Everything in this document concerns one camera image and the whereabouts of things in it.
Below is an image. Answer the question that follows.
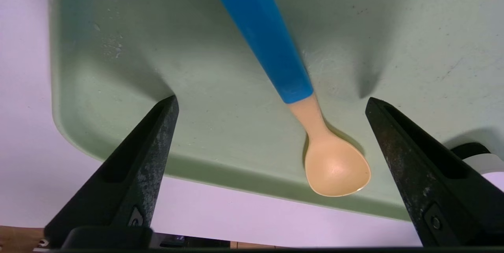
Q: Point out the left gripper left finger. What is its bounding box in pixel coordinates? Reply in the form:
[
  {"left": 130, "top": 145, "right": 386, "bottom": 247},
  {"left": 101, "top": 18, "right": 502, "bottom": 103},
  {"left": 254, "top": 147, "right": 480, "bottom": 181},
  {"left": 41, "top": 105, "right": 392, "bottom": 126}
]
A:
[{"left": 44, "top": 95, "right": 180, "bottom": 246}]

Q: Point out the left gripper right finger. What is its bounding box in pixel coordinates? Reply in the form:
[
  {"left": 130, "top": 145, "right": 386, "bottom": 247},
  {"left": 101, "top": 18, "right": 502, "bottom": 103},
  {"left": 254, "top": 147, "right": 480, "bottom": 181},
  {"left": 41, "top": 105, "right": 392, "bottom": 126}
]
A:
[{"left": 365, "top": 97, "right": 504, "bottom": 247}]

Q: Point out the blue and yellow spoon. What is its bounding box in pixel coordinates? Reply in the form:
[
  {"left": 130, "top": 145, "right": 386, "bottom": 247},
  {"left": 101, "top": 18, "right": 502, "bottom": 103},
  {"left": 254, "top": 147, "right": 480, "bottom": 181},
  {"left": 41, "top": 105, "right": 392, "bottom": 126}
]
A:
[{"left": 202, "top": 0, "right": 372, "bottom": 198}]

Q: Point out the white rectangular case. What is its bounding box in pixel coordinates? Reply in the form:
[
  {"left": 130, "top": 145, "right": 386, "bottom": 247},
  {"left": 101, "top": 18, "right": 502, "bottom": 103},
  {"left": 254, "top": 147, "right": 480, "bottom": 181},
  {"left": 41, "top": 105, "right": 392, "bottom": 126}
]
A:
[{"left": 451, "top": 142, "right": 504, "bottom": 181}]

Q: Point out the green plastic tray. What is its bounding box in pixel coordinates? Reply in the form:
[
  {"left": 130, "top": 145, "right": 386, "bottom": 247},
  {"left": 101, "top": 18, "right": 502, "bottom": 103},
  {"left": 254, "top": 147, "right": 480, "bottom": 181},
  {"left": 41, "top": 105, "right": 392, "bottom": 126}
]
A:
[{"left": 47, "top": 0, "right": 504, "bottom": 222}]

